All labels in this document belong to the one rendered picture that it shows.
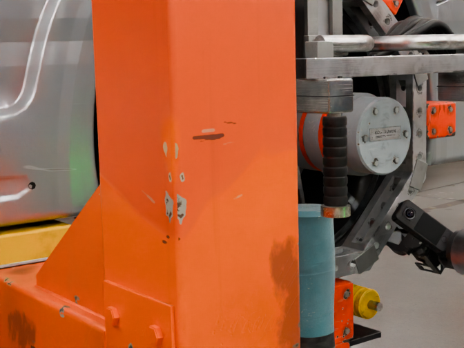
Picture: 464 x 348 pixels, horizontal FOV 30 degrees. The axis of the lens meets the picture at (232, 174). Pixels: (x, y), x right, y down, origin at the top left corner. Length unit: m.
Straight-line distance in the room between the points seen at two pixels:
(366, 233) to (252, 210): 0.78
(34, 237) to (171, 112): 0.57
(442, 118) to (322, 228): 0.48
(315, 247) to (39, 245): 0.43
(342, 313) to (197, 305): 0.76
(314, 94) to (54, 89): 0.39
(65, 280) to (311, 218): 0.43
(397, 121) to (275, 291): 0.59
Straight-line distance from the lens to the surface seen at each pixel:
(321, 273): 1.39
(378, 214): 1.72
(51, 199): 1.36
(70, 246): 1.11
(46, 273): 1.19
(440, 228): 1.65
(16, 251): 1.35
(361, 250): 1.64
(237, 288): 0.90
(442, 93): 1.54
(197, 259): 0.87
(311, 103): 1.27
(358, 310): 1.67
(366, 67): 1.33
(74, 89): 1.36
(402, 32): 1.55
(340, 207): 1.27
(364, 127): 1.40
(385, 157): 1.44
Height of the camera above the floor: 0.98
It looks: 8 degrees down
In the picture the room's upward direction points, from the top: 2 degrees counter-clockwise
